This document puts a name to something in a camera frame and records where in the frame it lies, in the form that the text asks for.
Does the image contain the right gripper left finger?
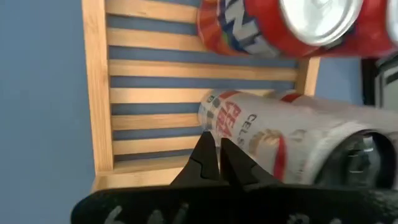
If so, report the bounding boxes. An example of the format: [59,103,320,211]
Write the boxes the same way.
[70,131,225,224]

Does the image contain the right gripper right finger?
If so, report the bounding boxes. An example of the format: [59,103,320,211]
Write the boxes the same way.
[220,138,398,224]

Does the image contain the white Celsius peach can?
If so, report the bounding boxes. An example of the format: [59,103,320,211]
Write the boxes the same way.
[197,88,398,190]
[267,89,398,133]

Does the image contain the wooden slatted shelf rack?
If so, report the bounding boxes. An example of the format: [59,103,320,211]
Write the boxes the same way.
[81,0,321,192]

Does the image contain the red Fanta strawberry can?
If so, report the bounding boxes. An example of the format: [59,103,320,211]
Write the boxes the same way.
[338,0,398,60]
[196,0,364,60]

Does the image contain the blue table mat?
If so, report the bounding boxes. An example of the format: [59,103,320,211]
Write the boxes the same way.
[0,0,364,224]

